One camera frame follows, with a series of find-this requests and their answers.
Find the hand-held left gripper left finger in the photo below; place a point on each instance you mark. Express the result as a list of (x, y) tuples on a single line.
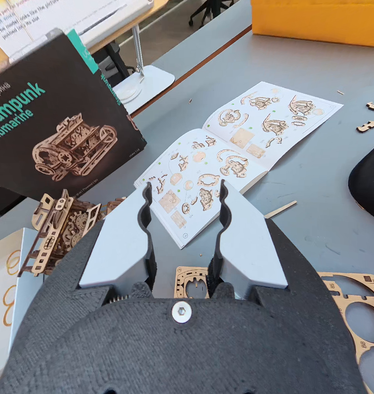
[(119, 252)]

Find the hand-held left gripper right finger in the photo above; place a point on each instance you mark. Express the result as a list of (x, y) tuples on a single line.
[(251, 252)]

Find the pointed wooden stick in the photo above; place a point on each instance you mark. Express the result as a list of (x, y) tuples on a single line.
[(280, 209)]

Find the laser-cut wooden parts sheet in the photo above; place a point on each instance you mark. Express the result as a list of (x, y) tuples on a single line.
[(340, 292)]

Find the assembled wooden model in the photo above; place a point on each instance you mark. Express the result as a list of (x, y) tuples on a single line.
[(63, 221)]

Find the black model kit box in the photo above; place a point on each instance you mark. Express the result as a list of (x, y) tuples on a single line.
[(82, 92)]

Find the branched wooden model part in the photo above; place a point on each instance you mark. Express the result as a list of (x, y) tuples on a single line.
[(367, 126)]

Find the white instruction booklet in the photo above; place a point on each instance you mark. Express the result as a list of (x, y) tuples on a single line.
[(236, 138)]

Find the black padded wrist rest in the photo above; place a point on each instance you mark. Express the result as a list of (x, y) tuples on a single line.
[(371, 190)]

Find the yellow plastic bin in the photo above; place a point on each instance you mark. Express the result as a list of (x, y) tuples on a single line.
[(313, 21)]

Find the instruction sheet stand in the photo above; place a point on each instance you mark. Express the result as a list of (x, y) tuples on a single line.
[(51, 18)]

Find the black office chair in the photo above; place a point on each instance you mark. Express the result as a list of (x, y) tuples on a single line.
[(205, 9)]

